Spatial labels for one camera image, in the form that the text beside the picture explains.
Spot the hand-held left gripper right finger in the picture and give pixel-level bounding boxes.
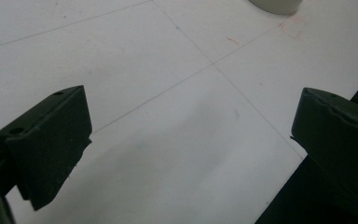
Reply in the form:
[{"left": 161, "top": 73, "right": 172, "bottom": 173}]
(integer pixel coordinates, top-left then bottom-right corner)
[{"left": 290, "top": 87, "right": 358, "bottom": 216}]

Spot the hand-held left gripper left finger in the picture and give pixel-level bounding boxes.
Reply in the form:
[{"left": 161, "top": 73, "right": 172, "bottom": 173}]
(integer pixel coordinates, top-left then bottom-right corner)
[{"left": 0, "top": 85, "right": 93, "bottom": 212}]

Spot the white round container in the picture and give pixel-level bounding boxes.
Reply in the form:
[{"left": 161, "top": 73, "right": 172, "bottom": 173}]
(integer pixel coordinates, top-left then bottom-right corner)
[{"left": 248, "top": 0, "right": 304, "bottom": 16}]

